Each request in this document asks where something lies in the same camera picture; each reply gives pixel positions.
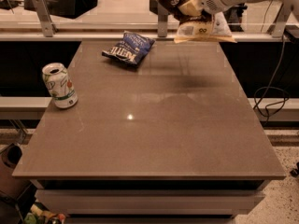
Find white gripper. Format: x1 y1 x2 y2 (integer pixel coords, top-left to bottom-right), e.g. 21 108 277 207
178 0 231 17

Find brown sea salt chips bag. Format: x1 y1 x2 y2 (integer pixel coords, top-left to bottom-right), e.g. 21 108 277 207
156 0 235 43

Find white green 7up can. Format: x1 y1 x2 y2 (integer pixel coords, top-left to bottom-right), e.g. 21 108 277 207
42 63 78 109

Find black office chair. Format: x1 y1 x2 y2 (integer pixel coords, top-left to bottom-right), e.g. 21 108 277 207
223 3 248 32

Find blue kettle chips bag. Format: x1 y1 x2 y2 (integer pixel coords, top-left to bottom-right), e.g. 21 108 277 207
102 31 155 67

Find dark bin on floor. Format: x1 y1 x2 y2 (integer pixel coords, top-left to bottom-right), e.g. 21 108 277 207
0 144 31 203

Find colourful items on floor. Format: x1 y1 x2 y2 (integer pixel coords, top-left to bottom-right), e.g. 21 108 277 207
24 204 66 224

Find middle metal glass bracket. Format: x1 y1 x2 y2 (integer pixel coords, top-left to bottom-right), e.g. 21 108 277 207
157 5 168 37

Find metal glass bracket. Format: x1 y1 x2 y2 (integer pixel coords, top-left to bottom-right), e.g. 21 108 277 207
270 4 292 38
32 0 57 37
157 5 168 37

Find right metal glass bracket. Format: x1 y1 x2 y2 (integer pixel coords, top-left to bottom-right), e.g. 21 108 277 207
270 4 292 38

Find black cable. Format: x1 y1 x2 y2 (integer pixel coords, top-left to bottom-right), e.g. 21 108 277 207
252 35 292 126

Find left metal glass bracket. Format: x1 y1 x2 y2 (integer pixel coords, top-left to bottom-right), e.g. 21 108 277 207
32 0 57 37

